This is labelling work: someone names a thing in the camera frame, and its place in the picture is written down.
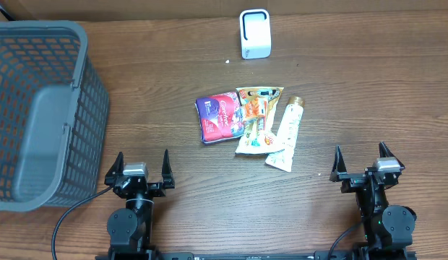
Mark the red purple Carefree pack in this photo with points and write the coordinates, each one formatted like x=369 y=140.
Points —
x=220 y=117

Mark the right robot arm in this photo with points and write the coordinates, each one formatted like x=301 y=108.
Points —
x=388 y=228

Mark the orange small snack packet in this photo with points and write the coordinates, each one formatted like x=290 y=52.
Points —
x=255 y=109

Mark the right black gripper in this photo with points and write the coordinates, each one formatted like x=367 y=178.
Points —
x=352 y=180

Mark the yellow snack bag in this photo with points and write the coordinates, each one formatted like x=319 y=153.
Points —
x=258 y=137

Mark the grey plastic shopping basket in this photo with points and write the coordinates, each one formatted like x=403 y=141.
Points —
x=53 y=114

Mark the white cosmetic tube gold cap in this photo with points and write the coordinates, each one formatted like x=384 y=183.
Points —
x=287 y=134

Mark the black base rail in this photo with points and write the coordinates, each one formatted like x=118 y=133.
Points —
x=317 y=255

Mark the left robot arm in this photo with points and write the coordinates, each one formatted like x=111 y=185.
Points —
x=130 y=227

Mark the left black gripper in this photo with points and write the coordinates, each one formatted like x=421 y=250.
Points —
x=159 y=191

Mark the white barcode scanner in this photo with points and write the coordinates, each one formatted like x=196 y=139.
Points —
x=255 y=31

